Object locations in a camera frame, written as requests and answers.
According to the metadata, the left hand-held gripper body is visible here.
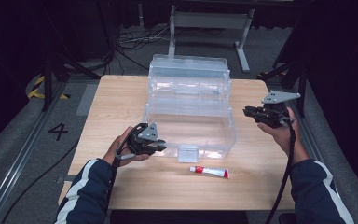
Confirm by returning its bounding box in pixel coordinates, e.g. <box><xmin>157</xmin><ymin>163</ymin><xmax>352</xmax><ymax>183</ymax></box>
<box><xmin>126</xmin><ymin>121</ymin><xmax>166</xmax><ymax>157</ymax></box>

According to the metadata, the black floor cable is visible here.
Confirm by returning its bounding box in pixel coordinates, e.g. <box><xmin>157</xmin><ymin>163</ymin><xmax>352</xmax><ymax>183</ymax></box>
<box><xmin>0</xmin><ymin>139</ymin><xmax>79</xmax><ymax>224</ymax></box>

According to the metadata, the person's left hand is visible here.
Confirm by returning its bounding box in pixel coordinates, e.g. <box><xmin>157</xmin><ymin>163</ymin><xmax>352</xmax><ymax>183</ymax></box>
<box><xmin>102</xmin><ymin>125</ymin><xmax>151</xmax><ymax>168</ymax></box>

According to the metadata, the left hand-held gripper black cable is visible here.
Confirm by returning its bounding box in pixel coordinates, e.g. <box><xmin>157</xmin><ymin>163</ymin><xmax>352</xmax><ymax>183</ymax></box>
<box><xmin>103</xmin><ymin>124</ymin><xmax>138</xmax><ymax>220</ymax></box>

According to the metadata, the right hand-held gripper black cable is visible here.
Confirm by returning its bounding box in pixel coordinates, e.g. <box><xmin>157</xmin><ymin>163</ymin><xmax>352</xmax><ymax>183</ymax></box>
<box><xmin>264</xmin><ymin>116</ymin><xmax>296</xmax><ymax>224</ymax></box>

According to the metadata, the transparent plastic storage box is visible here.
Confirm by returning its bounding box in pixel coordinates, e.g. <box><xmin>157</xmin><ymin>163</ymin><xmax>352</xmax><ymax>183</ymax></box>
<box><xmin>142</xmin><ymin>53</ymin><xmax>238</xmax><ymax>163</ymax></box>

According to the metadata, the black tripod stand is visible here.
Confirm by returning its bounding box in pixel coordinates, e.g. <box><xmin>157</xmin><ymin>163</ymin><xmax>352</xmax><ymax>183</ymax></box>
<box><xmin>256</xmin><ymin>55</ymin><xmax>310</xmax><ymax>119</ymax></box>
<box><xmin>39</xmin><ymin>50</ymin><xmax>103</xmax><ymax>113</ymax></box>

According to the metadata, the metal floor rail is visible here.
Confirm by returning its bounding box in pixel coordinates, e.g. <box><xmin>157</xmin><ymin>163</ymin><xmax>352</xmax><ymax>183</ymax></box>
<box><xmin>0</xmin><ymin>81</ymin><xmax>68</xmax><ymax>224</ymax></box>

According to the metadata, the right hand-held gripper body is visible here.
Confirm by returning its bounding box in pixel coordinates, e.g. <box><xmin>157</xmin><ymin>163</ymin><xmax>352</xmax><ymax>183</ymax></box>
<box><xmin>254</xmin><ymin>90</ymin><xmax>301</xmax><ymax>130</ymax></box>

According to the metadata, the person's right hand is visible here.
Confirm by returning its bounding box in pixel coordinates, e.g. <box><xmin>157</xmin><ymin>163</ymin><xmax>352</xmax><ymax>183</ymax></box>
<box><xmin>256</xmin><ymin>106</ymin><xmax>302</xmax><ymax>157</ymax></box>

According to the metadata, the hand-held gripper black cable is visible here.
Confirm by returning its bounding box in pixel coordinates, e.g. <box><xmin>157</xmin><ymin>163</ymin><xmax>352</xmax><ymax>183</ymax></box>
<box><xmin>103</xmin><ymin>124</ymin><xmax>138</xmax><ymax>220</ymax></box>
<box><xmin>264</xmin><ymin>116</ymin><xmax>296</xmax><ymax>224</ymax></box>

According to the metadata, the red and white tube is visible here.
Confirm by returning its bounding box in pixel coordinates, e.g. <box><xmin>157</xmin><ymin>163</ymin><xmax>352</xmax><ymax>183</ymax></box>
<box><xmin>188</xmin><ymin>165</ymin><xmax>231</xmax><ymax>179</ymax></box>

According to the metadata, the bundle of floor cables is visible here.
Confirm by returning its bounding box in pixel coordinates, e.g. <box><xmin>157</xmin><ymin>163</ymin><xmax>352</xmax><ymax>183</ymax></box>
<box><xmin>114</xmin><ymin>25</ymin><xmax>172</xmax><ymax>71</ymax></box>

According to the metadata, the grey metal desk frame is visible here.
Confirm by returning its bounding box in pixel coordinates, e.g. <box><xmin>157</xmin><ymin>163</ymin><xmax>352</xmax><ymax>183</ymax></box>
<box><xmin>167</xmin><ymin>4</ymin><xmax>256</xmax><ymax>74</ymax></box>

